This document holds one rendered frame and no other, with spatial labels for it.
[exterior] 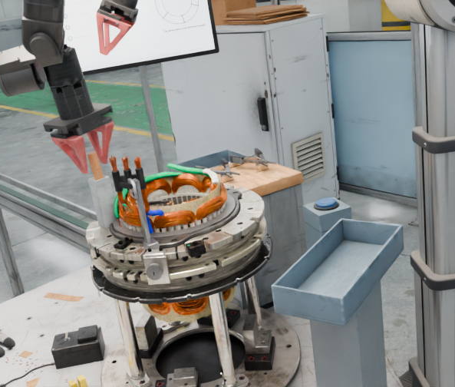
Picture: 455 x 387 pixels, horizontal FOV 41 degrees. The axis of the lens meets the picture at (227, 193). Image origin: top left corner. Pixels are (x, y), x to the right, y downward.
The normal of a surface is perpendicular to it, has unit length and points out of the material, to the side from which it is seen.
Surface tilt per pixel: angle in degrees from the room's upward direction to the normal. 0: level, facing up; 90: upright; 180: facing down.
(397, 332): 0
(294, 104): 90
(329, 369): 90
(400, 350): 0
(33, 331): 0
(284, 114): 90
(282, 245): 90
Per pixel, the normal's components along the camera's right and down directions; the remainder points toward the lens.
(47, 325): -0.14, -0.93
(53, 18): 0.17, 0.76
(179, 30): 0.21, 0.18
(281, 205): 0.49, 0.23
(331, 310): -0.54, 0.36
